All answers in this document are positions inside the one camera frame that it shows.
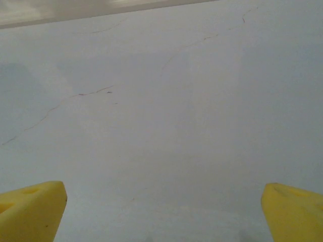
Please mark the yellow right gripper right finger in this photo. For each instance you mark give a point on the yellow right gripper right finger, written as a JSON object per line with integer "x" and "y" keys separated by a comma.
{"x": 297, "y": 214}

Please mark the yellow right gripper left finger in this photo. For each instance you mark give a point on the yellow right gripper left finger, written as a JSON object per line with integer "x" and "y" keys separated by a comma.
{"x": 27, "y": 211}

